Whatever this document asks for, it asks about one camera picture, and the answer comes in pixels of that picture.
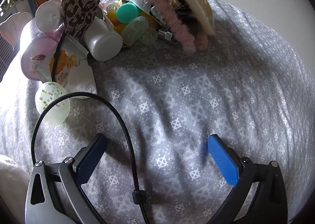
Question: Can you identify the pink fuzzy wire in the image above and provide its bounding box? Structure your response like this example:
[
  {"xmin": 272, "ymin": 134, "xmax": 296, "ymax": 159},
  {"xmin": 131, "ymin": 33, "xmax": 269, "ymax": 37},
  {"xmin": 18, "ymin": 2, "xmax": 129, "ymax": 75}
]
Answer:
[{"xmin": 123, "ymin": 0, "xmax": 208, "ymax": 53}]

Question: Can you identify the white tissue packet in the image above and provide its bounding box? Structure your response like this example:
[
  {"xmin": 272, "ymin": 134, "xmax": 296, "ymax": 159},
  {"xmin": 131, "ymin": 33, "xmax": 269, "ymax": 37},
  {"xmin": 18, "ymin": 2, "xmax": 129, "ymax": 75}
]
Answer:
[{"xmin": 65, "ymin": 62, "xmax": 97, "ymax": 99}]

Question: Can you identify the white snack packet orange print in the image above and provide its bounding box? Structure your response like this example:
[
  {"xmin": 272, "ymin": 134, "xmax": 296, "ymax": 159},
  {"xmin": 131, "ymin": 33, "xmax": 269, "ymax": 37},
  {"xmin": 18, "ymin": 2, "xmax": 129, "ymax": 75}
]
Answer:
[{"xmin": 31, "ymin": 35, "xmax": 89, "ymax": 87}]

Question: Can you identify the grey patterned bedsheet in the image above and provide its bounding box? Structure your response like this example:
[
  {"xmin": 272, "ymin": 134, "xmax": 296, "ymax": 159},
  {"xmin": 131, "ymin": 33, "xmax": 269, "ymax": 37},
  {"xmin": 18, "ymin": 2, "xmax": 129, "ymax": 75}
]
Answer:
[{"xmin": 0, "ymin": 0, "xmax": 315, "ymax": 224}]

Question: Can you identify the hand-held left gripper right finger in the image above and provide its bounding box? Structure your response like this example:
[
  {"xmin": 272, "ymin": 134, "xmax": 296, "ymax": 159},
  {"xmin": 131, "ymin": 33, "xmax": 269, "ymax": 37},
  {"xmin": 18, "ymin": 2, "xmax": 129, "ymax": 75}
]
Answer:
[{"xmin": 207, "ymin": 134, "xmax": 288, "ymax": 224}]

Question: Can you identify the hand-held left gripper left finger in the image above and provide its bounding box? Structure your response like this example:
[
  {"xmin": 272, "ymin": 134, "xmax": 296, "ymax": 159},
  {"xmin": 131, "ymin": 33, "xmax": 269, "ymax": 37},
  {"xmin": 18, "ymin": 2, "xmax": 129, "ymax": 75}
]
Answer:
[{"xmin": 25, "ymin": 134, "xmax": 109, "ymax": 224}]

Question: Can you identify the pink cup white lid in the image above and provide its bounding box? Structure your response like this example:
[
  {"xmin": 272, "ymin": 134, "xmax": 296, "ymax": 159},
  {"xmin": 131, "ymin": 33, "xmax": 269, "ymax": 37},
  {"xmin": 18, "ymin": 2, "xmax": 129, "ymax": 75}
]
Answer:
[{"xmin": 35, "ymin": 0, "xmax": 66, "ymax": 33}]

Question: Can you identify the beige plastic tray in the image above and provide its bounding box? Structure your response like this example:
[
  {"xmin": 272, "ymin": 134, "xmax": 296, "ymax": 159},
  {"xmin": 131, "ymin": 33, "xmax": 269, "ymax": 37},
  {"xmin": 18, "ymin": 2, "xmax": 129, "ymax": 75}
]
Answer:
[{"xmin": 154, "ymin": 0, "xmax": 215, "ymax": 36}]

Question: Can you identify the black braided cable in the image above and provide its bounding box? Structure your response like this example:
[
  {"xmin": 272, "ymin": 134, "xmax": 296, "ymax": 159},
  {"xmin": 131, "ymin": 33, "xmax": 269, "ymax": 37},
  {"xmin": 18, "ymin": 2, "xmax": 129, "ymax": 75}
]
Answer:
[{"xmin": 31, "ymin": 92, "xmax": 152, "ymax": 224}]

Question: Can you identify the white plastic bottle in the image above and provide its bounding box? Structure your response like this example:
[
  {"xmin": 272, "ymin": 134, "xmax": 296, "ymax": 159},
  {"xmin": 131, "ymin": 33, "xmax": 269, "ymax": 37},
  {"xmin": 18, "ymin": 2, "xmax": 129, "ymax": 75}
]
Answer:
[{"xmin": 82, "ymin": 16, "xmax": 123, "ymax": 62}]

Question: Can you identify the translucent green capsule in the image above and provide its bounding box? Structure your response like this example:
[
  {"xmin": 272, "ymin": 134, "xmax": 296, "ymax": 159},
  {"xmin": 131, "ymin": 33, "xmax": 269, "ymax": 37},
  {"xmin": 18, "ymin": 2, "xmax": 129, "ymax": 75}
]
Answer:
[
  {"xmin": 121, "ymin": 16, "xmax": 149, "ymax": 46},
  {"xmin": 140, "ymin": 27, "xmax": 158, "ymax": 44}
]

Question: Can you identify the pink lidded tub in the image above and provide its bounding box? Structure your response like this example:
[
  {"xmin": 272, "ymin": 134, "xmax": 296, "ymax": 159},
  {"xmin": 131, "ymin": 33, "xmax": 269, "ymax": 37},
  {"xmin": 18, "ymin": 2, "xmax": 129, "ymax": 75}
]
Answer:
[{"xmin": 21, "ymin": 37, "xmax": 58, "ymax": 80}]

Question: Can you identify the polka dot clear egg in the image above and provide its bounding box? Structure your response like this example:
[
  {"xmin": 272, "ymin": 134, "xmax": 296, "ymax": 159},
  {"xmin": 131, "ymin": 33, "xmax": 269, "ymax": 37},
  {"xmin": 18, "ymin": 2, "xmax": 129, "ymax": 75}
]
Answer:
[{"xmin": 34, "ymin": 81, "xmax": 71, "ymax": 126}]

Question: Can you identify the teal plastic egg half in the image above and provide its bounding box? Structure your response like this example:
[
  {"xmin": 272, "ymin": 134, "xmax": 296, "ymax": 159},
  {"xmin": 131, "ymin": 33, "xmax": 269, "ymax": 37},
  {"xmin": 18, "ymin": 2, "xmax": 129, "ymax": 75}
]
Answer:
[{"xmin": 116, "ymin": 1, "xmax": 142, "ymax": 24}]

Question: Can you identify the metal threaded fitting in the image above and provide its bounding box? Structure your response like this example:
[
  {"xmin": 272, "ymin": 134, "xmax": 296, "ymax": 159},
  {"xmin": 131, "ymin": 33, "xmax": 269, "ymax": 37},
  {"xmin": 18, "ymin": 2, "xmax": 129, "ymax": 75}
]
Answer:
[{"xmin": 158, "ymin": 28, "xmax": 179, "ymax": 46}]

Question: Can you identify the yellow plastic toy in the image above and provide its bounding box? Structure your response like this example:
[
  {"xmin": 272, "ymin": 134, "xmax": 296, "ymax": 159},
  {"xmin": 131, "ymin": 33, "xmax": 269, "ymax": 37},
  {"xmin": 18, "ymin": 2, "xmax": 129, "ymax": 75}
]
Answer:
[{"xmin": 107, "ymin": 10, "xmax": 123, "ymax": 34}]

